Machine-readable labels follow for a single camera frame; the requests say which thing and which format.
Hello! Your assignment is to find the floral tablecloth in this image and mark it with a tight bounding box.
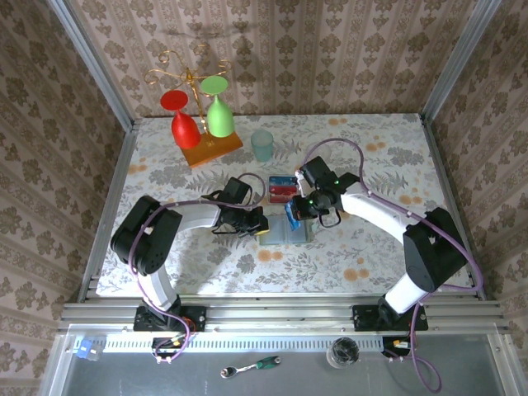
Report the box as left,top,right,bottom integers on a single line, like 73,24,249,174
95,113,474,296

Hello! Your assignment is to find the frosted teal cup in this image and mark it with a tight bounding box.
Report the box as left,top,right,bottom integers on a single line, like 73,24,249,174
250,130,275,163

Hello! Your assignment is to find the green wine glass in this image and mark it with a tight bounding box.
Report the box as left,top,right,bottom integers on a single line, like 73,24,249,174
200,75,235,139

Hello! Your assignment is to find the red wine glass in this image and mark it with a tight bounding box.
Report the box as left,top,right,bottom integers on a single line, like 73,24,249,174
159,89,202,150

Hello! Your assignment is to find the clear glass jar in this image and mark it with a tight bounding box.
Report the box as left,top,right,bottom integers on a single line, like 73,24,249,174
325,337,361,370

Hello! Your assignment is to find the black connector block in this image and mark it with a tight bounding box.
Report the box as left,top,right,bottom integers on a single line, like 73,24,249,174
381,336,417,359
151,337,191,359

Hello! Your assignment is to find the grey metal shelf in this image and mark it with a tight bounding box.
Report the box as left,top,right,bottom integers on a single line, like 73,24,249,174
39,323,528,396

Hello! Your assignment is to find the small blue plastic part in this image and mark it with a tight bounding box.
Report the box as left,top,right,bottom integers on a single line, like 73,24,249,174
73,337,102,362

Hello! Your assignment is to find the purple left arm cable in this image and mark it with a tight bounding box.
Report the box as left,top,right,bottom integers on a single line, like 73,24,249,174
127,172,267,366

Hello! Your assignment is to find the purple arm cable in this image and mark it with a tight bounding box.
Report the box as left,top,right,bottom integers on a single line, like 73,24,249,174
304,138,484,393
127,172,267,366

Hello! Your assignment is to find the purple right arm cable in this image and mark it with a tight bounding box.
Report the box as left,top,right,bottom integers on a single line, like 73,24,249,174
304,138,484,393

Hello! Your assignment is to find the gold wire rack wooden base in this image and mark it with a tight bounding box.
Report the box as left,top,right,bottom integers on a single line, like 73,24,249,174
143,43,244,169

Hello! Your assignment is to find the aluminium front frame rail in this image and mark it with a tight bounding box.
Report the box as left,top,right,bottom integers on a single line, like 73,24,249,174
57,293,511,333

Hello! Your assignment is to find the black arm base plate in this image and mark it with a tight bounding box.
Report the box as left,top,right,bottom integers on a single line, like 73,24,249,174
351,304,429,332
134,304,207,333

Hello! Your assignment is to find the white slotted cable duct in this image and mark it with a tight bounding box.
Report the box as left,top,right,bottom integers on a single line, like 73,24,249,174
102,336,413,354

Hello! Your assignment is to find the aluminium side rail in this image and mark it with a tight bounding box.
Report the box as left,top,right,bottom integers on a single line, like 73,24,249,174
418,113,488,300
78,119,144,302

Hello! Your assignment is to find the green handled ratchet wrench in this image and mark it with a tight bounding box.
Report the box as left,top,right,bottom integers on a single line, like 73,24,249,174
219,355,282,380

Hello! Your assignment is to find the aluminium frame post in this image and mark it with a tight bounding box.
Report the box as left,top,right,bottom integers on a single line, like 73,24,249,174
45,0,139,133
419,0,503,125

